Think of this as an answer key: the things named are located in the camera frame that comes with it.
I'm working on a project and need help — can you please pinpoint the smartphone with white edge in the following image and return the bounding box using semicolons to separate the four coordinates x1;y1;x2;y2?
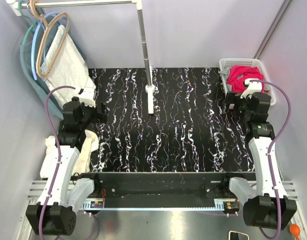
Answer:
228;230;250;240

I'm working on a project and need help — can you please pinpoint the white plastic laundry basket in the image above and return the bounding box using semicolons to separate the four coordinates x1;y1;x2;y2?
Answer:
218;57;270;95

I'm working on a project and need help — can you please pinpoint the orange ball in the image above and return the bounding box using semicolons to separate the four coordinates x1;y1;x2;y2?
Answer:
289;223;301;240

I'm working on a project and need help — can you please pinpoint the pink red t shirt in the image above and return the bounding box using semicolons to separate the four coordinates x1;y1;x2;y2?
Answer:
227;65;264;93

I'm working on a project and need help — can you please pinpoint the green plastic hanger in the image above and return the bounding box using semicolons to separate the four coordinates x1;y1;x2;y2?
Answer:
18;0;38;45

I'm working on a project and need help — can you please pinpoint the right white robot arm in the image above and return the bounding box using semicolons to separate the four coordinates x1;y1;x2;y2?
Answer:
226;92;297;231

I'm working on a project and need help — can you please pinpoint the aluminium frame rail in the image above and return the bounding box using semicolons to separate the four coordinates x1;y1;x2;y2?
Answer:
26;173;307;240

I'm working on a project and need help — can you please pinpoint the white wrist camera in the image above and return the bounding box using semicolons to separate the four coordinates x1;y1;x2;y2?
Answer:
78;87;96;108
240;78;263;99

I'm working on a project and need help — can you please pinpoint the tan wooden hanger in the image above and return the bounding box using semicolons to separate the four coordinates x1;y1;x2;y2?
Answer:
29;0;70;80

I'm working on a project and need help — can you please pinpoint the white towel on hanger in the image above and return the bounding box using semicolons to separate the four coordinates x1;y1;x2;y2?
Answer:
40;25;96;91

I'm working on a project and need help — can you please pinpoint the blue plastic hanger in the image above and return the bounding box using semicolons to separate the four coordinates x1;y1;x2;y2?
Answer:
31;12;70;81

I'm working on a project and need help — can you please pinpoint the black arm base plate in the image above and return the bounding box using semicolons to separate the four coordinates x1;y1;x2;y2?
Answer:
72;172;256;211

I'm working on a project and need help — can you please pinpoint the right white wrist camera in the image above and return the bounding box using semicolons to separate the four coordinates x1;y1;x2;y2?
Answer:
240;78;263;99

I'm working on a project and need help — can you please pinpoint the cream folded t shirt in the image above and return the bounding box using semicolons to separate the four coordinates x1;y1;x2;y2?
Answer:
39;130;99;179

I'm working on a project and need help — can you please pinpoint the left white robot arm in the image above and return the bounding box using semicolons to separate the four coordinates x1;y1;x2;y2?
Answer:
25;97;107;239

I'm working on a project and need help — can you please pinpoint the teal garment on hanger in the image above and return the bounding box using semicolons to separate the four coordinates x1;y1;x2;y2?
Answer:
20;29;86;119

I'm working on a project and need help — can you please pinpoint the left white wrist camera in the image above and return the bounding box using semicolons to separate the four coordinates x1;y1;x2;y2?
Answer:
78;87;96;108

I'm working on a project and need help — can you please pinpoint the metal clothes rack stand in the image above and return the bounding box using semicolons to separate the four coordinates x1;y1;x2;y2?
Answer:
6;0;156;117

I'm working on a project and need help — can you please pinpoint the grey t shirt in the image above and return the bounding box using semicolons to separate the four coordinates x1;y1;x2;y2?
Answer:
219;68;230;82

